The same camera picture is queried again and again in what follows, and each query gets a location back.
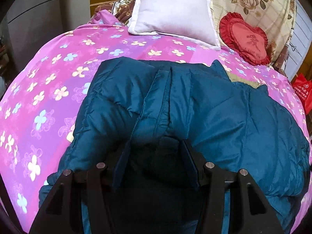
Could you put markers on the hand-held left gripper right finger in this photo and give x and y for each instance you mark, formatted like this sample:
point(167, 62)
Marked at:
point(192, 167)

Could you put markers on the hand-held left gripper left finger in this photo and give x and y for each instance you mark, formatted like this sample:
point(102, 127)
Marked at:
point(118, 169)

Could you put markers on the dark teal padded jacket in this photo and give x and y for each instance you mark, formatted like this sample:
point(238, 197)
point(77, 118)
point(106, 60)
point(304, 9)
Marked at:
point(219, 117)

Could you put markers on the pink floral bed sheet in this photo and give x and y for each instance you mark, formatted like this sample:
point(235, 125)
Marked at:
point(48, 78)

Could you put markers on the red plastic bag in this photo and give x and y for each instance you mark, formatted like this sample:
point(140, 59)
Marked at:
point(303, 90)

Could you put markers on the red heart-shaped cushion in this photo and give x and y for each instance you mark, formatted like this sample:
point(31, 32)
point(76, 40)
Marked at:
point(246, 40)

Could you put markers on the white pillow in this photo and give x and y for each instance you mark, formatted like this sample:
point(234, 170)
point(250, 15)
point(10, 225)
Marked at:
point(173, 12)

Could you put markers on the brown floral quilt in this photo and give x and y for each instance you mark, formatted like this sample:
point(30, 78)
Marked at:
point(121, 7)

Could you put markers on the grey cabinet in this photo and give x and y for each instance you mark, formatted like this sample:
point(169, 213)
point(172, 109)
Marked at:
point(43, 7)

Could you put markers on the beige floral blanket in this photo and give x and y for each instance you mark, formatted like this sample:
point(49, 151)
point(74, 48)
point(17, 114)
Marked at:
point(268, 2)

